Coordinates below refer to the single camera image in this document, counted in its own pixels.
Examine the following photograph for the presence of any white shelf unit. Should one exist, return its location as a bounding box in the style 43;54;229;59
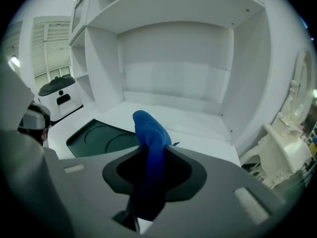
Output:
68;0;272;169

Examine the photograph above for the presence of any blue cloth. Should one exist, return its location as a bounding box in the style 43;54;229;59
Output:
127;110;180;222

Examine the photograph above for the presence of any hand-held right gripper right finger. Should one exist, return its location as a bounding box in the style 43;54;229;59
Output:
140;145;286;238

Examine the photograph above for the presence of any grey head-worn camera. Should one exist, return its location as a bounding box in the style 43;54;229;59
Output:
18;102;52;131

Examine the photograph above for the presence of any person's face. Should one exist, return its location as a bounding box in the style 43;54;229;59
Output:
18;127;50;149

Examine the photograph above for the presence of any white ornate dressing table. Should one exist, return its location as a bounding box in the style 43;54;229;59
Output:
240;48;317;190

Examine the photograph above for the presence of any window with white blinds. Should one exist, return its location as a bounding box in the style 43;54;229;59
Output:
31;20;72;86

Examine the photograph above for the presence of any ceiling light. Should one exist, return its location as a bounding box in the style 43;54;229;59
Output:
8;55;21;69

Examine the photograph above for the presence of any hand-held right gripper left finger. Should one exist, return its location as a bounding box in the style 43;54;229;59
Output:
43;145;150;238

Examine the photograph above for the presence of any dark green box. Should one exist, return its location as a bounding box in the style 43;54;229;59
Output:
65;118;140;159

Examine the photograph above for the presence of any white appliance with black top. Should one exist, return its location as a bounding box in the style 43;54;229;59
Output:
37;76;84;121

